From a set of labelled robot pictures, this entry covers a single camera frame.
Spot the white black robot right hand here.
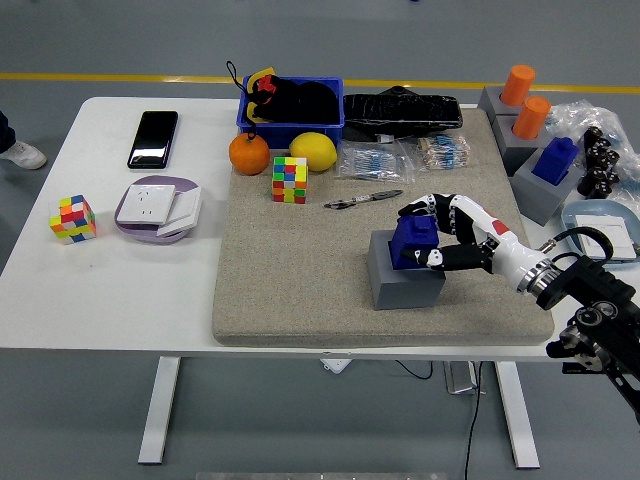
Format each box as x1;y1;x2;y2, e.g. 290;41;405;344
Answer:
398;193;546;290

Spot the blue square seal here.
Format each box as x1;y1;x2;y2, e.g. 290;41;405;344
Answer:
388;214;441;271
530;136;581;187

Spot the grey seal holder block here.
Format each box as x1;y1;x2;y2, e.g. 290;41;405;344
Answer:
477;86;526;121
492;113;551;177
510;152;586;227
368;229;447;311

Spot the orange cylinder seal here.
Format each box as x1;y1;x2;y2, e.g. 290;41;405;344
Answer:
512;95;552;141
500;63;537;107

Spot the light blue tray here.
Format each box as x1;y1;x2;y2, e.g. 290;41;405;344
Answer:
559;198;640;271

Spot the small bag of resistors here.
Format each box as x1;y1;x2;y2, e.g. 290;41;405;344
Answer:
414;132;474;174

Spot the black silver pen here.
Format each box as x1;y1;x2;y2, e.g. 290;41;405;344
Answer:
323;188;405;210

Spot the clear plastic bag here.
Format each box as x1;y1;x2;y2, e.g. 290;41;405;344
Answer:
547;99;640;201

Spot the large bag of resistors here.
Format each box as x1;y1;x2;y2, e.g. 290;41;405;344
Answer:
334;139;417;185

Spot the white table leg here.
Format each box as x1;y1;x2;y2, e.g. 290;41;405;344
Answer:
494;360;541;470
137;356;181;466

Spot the grey-brown mat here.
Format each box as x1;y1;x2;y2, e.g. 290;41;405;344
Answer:
211;107;556;349

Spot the yellow lemon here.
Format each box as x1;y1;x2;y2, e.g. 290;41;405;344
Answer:
289;131;339;173

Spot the scrambled magic cube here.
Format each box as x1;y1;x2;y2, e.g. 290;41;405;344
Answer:
271;156;309;205
48;194;98;246

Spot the blue plastic bin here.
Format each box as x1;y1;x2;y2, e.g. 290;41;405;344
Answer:
235;75;346;150

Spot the orange fruit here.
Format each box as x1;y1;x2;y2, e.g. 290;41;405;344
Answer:
228;133;272;177

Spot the yellow red toy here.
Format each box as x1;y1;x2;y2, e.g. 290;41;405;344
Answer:
242;66;279;124

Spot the black smartphone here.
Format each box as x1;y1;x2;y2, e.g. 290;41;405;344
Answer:
127;110;180;170

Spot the purple tray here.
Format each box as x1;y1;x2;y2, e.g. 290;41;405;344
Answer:
114;174;204;246

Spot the person's foot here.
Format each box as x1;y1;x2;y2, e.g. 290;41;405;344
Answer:
0;141;48;170

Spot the person's leg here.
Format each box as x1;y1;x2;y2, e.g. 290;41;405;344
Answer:
0;110;17;154

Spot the white switch panel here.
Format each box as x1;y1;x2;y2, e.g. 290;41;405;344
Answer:
572;215;637;264

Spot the short black cable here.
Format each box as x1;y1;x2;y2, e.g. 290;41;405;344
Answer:
394;359;434;380

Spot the long black cable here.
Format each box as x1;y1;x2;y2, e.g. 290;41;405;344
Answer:
463;360;487;480

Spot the black pouch with cord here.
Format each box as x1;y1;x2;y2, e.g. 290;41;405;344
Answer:
225;60;341;141

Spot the white wall switch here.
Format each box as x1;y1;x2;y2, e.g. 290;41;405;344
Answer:
156;186;203;238

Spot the white wall socket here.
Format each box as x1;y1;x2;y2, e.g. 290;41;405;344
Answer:
116;184;177;225

